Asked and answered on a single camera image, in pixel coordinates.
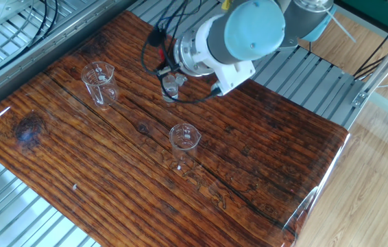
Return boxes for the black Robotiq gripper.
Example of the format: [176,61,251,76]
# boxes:
[156,37,180,78]

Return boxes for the small glass reagent bottle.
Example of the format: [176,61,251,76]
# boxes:
[161,73,180,103]

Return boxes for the silver wrist coupling flange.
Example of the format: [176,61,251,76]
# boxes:
[173,29,216,78]

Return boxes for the tall clear glass beaker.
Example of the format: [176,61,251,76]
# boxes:
[80,60,119,110]

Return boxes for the small clear glass beaker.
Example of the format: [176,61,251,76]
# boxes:
[169,122,202,164]

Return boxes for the glossy wood-pattern mat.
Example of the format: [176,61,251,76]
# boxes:
[0,10,350,247]

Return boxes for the white zip tie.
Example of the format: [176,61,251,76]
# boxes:
[320,3,358,44]

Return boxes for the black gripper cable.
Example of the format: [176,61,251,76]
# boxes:
[140,0,223,105]

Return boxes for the black cable bundle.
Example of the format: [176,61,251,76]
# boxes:
[0,0,60,89]

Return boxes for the grey metal table rail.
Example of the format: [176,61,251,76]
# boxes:
[0,0,136,121]

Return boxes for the black floor cables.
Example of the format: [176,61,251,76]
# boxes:
[353,6,388,82]

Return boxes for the aluminium frame post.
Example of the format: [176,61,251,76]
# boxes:
[351,20,388,108]

